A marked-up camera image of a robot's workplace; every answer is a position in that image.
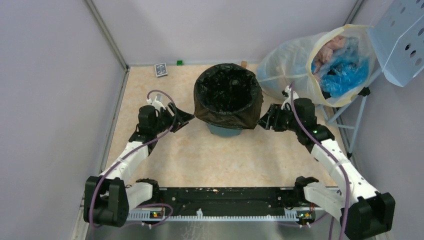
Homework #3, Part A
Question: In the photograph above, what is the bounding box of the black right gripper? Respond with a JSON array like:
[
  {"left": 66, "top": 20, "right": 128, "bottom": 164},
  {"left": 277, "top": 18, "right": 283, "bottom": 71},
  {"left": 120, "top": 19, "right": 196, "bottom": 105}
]
[{"left": 256, "top": 103, "right": 301, "bottom": 133}]

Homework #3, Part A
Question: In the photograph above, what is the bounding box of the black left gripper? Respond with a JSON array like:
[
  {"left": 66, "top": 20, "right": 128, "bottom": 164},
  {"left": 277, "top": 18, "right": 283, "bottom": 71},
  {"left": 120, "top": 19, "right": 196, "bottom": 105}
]
[{"left": 151, "top": 101, "right": 194, "bottom": 135}]

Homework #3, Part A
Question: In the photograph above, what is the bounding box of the black trash bag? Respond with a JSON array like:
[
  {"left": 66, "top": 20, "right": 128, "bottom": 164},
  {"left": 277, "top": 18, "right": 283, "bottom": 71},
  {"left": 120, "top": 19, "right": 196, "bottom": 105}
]
[{"left": 193, "top": 63, "right": 264, "bottom": 130}]

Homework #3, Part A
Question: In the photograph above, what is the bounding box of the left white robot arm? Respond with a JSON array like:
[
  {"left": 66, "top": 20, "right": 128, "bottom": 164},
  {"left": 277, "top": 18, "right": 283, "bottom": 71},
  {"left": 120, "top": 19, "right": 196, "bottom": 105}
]
[{"left": 83, "top": 101, "right": 195, "bottom": 227}]

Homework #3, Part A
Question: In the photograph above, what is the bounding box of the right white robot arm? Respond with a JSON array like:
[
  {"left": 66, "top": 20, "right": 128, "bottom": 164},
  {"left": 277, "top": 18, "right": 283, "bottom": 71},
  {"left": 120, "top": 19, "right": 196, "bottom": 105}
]
[{"left": 257, "top": 98, "right": 396, "bottom": 240}]

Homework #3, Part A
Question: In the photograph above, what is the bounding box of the teal plastic trash bin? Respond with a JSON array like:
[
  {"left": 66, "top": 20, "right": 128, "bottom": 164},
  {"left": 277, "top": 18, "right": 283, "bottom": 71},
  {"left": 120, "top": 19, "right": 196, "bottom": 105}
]
[{"left": 206, "top": 124, "right": 243, "bottom": 138}]

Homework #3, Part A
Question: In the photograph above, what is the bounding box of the translucent bag of trash bags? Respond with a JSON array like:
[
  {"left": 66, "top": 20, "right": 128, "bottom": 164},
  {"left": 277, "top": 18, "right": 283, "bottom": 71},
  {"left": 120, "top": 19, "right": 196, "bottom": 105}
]
[{"left": 256, "top": 24, "right": 376, "bottom": 108}]

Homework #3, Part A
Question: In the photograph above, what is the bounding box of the pink trash bag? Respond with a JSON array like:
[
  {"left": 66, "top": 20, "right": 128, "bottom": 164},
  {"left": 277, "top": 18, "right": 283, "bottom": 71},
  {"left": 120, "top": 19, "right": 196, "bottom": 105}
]
[{"left": 311, "top": 35, "right": 347, "bottom": 82}]

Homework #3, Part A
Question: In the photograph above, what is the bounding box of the blue trash bag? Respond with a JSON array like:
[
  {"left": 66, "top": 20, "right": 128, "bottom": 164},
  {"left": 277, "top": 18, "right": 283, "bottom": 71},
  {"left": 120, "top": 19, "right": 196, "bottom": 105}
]
[{"left": 317, "top": 37, "right": 370, "bottom": 99}]

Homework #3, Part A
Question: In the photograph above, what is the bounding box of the blue playing card box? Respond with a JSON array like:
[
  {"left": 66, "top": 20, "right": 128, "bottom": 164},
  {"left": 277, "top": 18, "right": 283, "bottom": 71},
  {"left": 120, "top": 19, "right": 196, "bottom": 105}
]
[{"left": 154, "top": 62, "right": 168, "bottom": 78}]

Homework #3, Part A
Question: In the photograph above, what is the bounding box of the small brown wooden block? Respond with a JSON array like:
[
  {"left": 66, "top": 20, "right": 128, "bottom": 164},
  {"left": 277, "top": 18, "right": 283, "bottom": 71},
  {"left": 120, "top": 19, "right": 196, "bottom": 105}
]
[{"left": 240, "top": 60, "right": 248, "bottom": 68}]

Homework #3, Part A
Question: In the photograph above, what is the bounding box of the perforated light blue panel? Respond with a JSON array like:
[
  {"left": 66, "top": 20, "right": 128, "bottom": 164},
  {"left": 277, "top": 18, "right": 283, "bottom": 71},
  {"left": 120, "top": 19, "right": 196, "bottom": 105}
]
[{"left": 367, "top": 0, "right": 424, "bottom": 87}]

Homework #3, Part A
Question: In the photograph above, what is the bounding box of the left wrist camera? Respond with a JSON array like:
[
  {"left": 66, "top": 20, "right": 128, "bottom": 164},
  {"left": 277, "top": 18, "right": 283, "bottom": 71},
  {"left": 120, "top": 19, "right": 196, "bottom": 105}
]
[{"left": 146, "top": 93, "right": 167, "bottom": 112}]

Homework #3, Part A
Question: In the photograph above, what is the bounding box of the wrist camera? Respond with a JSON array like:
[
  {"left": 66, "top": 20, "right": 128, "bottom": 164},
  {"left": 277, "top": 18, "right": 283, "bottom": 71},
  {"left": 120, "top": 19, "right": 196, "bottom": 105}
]
[
  {"left": 146, "top": 93, "right": 167, "bottom": 112},
  {"left": 281, "top": 85, "right": 299, "bottom": 111}
]

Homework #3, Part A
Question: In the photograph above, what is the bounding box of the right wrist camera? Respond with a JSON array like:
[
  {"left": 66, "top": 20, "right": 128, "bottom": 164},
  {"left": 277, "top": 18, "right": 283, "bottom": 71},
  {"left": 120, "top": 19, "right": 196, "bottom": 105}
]
[{"left": 281, "top": 85, "right": 299, "bottom": 111}]

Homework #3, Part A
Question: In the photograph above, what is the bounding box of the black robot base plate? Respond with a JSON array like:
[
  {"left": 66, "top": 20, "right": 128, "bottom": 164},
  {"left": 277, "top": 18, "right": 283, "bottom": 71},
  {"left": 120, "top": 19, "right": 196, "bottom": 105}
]
[{"left": 151, "top": 187, "right": 310, "bottom": 217}]

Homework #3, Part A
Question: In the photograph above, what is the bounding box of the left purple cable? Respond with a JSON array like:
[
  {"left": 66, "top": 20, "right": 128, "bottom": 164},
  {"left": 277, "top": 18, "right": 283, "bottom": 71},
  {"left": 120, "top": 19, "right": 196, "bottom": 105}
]
[{"left": 88, "top": 89, "right": 178, "bottom": 229}]

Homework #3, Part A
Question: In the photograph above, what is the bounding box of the white cable duct strip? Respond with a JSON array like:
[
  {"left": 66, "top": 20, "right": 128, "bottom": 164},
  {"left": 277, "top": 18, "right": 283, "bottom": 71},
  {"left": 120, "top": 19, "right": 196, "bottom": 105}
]
[{"left": 126, "top": 209, "right": 299, "bottom": 222}]

